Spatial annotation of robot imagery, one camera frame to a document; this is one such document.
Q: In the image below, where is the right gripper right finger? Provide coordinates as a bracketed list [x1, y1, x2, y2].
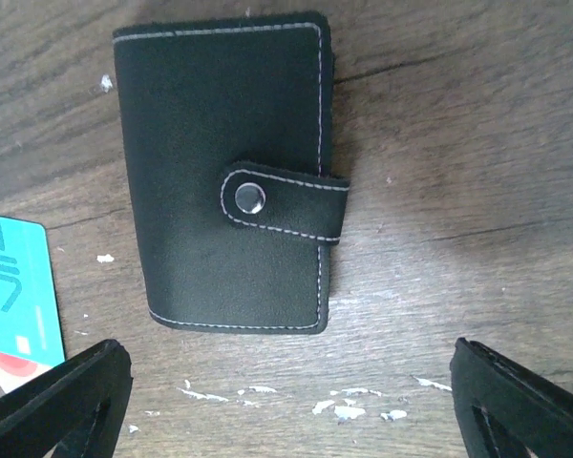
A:
[450, 338, 573, 457]

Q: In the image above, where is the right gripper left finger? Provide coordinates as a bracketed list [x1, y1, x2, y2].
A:
[0, 340, 133, 457]

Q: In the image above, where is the black card holder wallet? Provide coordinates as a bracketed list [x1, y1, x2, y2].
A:
[113, 11, 350, 334]

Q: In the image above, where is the white red circle card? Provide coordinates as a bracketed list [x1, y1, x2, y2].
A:
[0, 353, 38, 393]

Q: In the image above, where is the teal VIP card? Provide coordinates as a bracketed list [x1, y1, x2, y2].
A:
[0, 217, 66, 367]

